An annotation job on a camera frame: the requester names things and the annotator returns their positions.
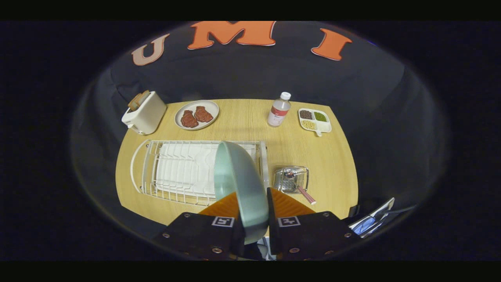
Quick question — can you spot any pale green plate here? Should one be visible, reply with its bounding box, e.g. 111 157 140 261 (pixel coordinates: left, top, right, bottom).
214 141 270 245

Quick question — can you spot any clear bottle white cap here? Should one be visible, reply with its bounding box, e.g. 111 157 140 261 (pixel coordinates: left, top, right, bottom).
267 92 292 128

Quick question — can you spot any brown meat piece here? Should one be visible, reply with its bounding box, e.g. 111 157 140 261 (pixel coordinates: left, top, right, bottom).
180 110 199 128
194 106 214 123

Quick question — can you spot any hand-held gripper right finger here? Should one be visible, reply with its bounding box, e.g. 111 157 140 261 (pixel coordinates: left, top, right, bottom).
267 187 362 261

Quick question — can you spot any white divided tray with beans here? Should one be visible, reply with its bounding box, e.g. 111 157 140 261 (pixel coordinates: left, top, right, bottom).
298 108 333 137

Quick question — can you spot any cream plate with meat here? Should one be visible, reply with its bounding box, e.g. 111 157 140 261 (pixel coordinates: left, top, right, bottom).
175 99 220 131

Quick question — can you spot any white wire dish rack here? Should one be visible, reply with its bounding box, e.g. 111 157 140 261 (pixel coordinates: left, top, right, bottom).
130 139 270 207

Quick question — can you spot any brown bread slice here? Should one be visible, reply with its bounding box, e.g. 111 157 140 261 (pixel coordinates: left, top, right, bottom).
128 90 151 111

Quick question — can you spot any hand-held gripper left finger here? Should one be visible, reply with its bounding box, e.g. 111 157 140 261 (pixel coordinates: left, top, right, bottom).
153 191 245 261

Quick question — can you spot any white toaster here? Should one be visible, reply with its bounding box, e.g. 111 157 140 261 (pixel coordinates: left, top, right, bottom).
121 91 168 136

